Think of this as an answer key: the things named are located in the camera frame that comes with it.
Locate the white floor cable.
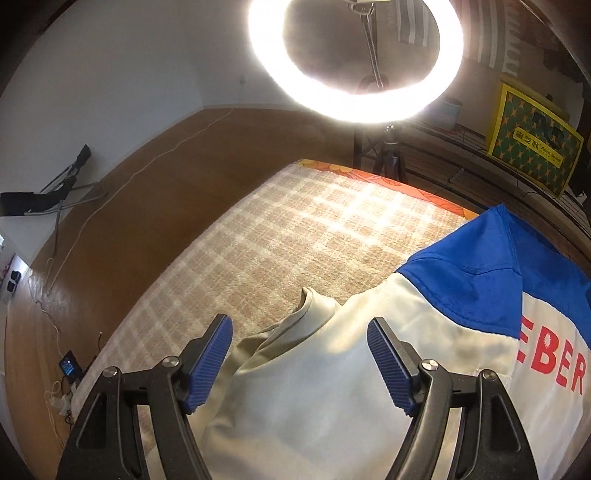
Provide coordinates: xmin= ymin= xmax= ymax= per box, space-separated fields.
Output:
xmin=25 ymin=108 xmax=236 ymax=333

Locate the yellow green cardboard box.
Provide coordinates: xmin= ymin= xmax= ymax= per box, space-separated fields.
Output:
xmin=487 ymin=81 xmax=584 ymax=198

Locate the orange patterned bed sheet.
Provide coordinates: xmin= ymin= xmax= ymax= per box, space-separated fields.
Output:
xmin=297 ymin=159 xmax=478 ymax=221

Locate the striped white green wall hanging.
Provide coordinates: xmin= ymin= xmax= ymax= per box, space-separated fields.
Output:
xmin=388 ymin=0 xmax=521 ymax=76

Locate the white blue work jacket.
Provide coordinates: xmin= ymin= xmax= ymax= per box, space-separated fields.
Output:
xmin=198 ymin=206 xmax=590 ymax=479

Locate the plaid bed blanket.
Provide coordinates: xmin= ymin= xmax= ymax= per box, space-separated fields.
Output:
xmin=68 ymin=163 xmax=468 ymax=453

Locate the ring light tripod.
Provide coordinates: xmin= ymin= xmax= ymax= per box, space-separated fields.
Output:
xmin=373 ymin=124 xmax=408 ymax=183

